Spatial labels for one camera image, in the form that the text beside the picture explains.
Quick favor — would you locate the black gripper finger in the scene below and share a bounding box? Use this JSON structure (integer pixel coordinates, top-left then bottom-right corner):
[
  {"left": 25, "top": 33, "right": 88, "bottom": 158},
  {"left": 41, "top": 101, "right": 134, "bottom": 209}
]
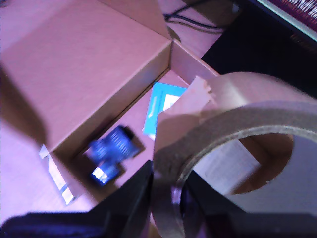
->
[
  {"left": 180, "top": 171, "right": 249, "bottom": 238},
  {"left": 89, "top": 160, "right": 154, "bottom": 238}
]

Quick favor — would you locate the brown packing tape roll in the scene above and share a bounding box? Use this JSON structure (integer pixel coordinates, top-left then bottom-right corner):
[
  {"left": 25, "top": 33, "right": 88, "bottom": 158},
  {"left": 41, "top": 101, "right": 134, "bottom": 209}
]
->
[{"left": 150, "top": 71, "right": 317, "bottom": 238}]

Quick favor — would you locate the open brown cardboard box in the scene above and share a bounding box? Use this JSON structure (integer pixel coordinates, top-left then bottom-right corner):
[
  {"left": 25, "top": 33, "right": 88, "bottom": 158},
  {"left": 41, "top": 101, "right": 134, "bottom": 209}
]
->
[{"left": 0, "top": 0, "right": 221, "bottom": 207}]

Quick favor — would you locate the white paper sheet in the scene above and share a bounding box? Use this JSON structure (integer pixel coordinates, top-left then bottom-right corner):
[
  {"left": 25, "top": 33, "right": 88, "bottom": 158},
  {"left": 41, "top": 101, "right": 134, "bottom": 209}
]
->
[{"left": 193, "top": 141, "right": 261, "bottom": 196}]

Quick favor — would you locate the blue and black small device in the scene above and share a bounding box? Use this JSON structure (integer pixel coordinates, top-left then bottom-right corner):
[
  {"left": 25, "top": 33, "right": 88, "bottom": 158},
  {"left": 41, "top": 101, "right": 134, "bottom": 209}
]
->
[{"left": 88, "top": 125, "right": 146, "bottom": 186}]

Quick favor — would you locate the light blue printed card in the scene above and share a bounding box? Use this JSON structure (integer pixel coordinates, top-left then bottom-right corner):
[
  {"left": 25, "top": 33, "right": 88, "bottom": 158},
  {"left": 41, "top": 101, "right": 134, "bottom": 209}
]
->
[{"left": 142, "top": 82, "right": 189, "bottom": 141}]

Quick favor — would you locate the black monitor stand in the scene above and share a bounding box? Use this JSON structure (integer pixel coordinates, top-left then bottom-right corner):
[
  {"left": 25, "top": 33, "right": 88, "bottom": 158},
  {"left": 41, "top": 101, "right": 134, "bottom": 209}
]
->
[{"left": 200, "top": 8, "right": 317, "bottom": 93}]

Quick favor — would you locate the black monitor with bright screen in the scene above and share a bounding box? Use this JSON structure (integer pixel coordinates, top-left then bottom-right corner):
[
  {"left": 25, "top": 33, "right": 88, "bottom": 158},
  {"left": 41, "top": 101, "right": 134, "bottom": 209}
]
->
[{"left": 255, "top": 0, "right": 317, "bottom": 52}]

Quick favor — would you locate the black monitor cable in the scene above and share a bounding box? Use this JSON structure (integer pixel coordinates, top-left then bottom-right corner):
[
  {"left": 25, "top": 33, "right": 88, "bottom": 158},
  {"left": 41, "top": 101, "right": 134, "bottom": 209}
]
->
[
  {"left": 167, "top": 19, "right": 223, "bottom": 35},
  {"left": 163, "top": 12, "right": 224, "bottom": 32}
]

